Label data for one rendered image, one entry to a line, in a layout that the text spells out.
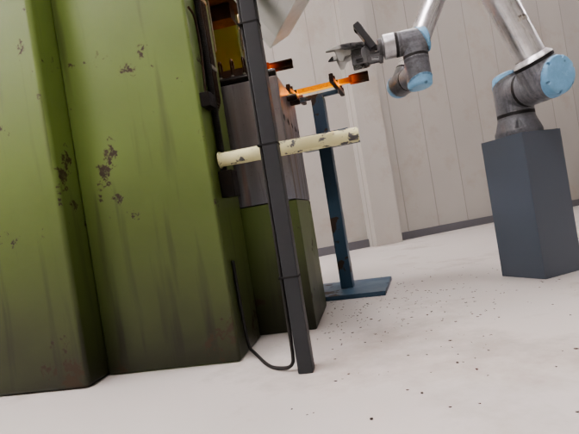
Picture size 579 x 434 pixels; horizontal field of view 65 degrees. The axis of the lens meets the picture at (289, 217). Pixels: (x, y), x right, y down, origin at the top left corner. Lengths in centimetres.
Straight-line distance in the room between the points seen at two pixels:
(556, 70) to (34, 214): 187
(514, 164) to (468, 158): 342
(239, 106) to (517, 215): 123
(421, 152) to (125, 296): 406
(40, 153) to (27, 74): 24
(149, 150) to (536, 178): 150
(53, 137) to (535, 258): 182
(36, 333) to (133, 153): 62
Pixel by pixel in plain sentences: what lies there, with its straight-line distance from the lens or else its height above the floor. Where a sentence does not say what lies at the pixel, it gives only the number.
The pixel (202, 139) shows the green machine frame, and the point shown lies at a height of 68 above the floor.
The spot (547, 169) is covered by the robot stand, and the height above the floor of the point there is 44.
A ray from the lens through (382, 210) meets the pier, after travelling 456.
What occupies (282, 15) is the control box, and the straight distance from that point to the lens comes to 130.
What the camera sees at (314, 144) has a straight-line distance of 138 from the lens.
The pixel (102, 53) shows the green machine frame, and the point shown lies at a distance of 161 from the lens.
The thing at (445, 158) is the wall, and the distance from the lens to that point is 529.
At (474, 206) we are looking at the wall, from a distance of 548.
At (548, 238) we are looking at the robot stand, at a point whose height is 16.
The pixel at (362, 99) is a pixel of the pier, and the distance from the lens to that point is 466.
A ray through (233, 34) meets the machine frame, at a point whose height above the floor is 125.
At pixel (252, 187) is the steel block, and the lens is 164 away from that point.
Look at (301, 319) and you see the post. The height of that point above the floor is 14.
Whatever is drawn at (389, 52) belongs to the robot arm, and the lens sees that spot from 180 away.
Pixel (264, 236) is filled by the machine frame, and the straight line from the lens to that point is 163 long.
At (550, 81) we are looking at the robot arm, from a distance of 202.
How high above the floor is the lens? 40
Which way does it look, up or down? level
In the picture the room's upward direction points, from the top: 9 degrees counter-clockwise
